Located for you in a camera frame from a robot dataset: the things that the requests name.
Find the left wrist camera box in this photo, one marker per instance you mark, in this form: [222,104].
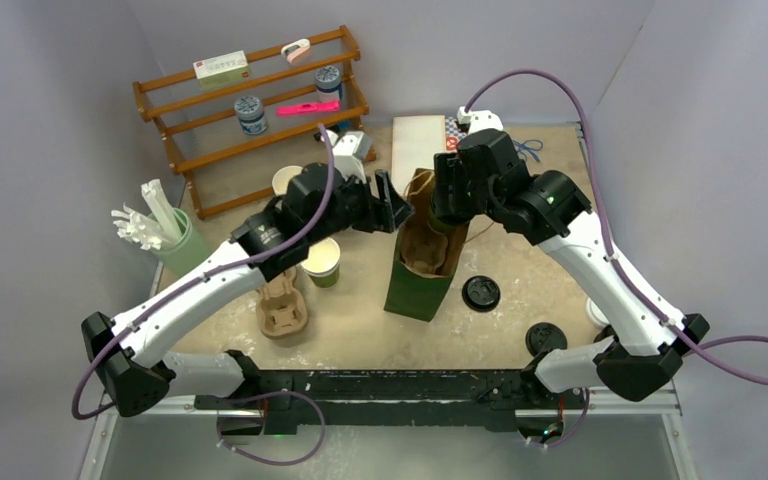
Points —
[350,150]

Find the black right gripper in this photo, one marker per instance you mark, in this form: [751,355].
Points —
[452,172]

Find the white paper cup stack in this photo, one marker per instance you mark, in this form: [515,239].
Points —
[281,179]
[322,264]

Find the blue lidded jar left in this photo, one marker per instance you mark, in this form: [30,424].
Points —
[250,114]

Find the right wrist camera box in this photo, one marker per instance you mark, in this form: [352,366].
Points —
[477,120]

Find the white paper bag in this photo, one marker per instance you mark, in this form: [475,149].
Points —
[415,141]

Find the blue lidded jar right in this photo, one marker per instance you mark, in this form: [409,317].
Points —
[328,84]

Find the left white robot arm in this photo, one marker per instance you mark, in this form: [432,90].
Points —
[130,352]

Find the white cup lid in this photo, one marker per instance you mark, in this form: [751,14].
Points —
[595,315]

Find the white green box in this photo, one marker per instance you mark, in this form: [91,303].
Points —
[221,71]

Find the black cup lid near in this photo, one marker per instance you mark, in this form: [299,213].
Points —
[544,337]

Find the blue checkered paper bag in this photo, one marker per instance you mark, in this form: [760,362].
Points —
[452,134]

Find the pink white clip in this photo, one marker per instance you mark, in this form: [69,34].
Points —
[297,52]

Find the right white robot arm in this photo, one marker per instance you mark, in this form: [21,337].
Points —
[650,336]

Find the black cup lid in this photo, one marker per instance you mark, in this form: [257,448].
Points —
[544,337]
[481,293]

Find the pink marker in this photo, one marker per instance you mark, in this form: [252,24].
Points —
[308,108]

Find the single green paper cup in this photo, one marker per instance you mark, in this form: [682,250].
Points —
[440,226]

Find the green paper bag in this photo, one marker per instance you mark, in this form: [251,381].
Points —
[415,295]

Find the green straw holder cup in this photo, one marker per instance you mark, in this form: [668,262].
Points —
[189,252]

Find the blue lidded jar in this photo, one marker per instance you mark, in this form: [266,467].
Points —
[250,114]
[328,84]

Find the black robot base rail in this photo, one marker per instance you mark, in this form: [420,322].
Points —
[496,400]

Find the brown pulp cup carrier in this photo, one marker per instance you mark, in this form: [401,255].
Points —
[422,249]

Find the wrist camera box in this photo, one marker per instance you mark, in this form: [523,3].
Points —
[350,150]
[477,120]

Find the wooden shelf rack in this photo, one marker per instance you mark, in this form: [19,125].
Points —
[224,107]

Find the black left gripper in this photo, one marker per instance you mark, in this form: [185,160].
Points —
[375,217]

